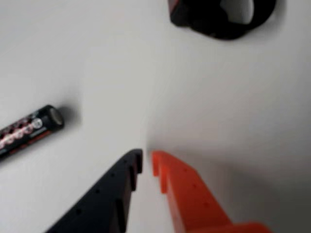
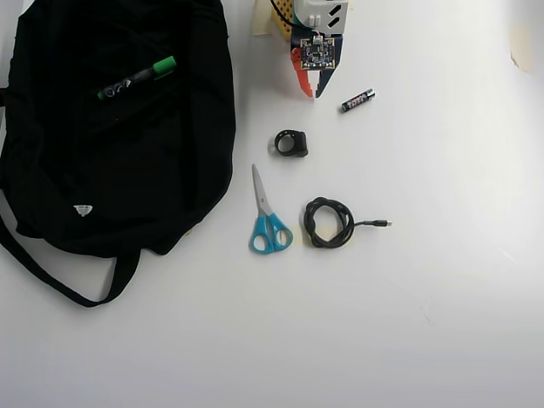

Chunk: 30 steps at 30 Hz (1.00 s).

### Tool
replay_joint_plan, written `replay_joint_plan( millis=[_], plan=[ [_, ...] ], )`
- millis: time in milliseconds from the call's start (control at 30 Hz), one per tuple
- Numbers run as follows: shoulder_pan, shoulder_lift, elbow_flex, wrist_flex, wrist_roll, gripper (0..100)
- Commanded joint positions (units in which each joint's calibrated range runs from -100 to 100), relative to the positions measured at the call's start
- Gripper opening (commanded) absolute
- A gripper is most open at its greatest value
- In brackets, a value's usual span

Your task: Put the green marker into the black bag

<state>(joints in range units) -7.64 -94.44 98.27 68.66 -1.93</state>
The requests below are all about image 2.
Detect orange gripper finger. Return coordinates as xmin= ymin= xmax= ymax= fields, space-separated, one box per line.
xmin=290 ymin=47 xmax=315 ymax=100

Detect dark navy gripper body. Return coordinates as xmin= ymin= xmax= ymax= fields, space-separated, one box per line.
xmin=291 ymin=25 xmax=343 ymax=71

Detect dark navy gripper finger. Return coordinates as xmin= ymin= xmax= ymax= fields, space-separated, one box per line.
xmin=314 ymin=67 xmax=341 ymax=99

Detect green capped black marker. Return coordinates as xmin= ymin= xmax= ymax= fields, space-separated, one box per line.
xmin=96 ymin=55 xmax=178 ymax=102

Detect black fabric bag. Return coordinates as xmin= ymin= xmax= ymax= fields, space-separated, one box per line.
xmin=0 ymin=0 xmax=237 ymax=309

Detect black AAA battery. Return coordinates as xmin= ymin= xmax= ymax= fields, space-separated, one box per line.
xmin=340 ymin=88 xmax=377 ymax=114

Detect yellow perforated block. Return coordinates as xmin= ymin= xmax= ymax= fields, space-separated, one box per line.
xmin=269 ymin=0 xmax=295 ymax=43

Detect beige masking tape strip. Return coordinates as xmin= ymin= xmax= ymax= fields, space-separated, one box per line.
xmin=508 ymin=23 xmax=535 ymax=75
xmin=252 ymin=0 xmax=273 ymax=37

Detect square camera circuit board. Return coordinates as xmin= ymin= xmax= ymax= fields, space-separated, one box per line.
xmin=298 ymin=36 xmax=337 ymax=71

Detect thin black camera cable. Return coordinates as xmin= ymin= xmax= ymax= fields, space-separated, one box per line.
xmin=269 ymin=0 xmax=324 ymax=42

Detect black plastic ring clip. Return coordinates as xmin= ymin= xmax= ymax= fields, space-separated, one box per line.
xmin=268 ymin=129 xmax=309 ymax=159

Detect blue handled scissors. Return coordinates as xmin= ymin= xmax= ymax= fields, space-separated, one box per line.
xmin=248 ymin=163 xmax=295 ymax=255

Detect coiled black USB cable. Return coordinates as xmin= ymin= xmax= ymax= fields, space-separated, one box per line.
xmin=303 ymin=195 xmax=394 ymax=250

